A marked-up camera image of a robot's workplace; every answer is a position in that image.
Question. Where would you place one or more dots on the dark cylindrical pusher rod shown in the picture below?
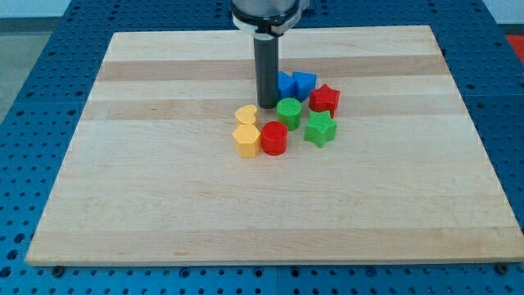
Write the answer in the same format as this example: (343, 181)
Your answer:
(266, 72)

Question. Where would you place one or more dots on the green cylinder block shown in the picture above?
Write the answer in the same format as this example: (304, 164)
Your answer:
(289, 112)

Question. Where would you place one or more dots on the green star block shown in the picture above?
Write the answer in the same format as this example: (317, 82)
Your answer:
(320, 128)

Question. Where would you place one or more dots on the wooden board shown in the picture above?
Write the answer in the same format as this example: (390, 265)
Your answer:
(151, 178)

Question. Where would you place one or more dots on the blue cube block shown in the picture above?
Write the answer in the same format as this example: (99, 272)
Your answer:
(286, 85)

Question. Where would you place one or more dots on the blue pentagon block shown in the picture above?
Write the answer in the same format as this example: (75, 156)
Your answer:
(305, 83)

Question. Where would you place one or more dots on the yellow heart block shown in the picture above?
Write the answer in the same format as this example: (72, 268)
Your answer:
(246, 115)

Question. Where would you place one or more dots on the red star block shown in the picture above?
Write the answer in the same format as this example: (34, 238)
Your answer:
(324, 98)

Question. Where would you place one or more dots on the red cylinder block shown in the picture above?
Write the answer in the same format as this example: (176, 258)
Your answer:
(274, 138)

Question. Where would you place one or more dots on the yellow hexagon block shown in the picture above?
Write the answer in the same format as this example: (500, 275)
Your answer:
(247, 141)

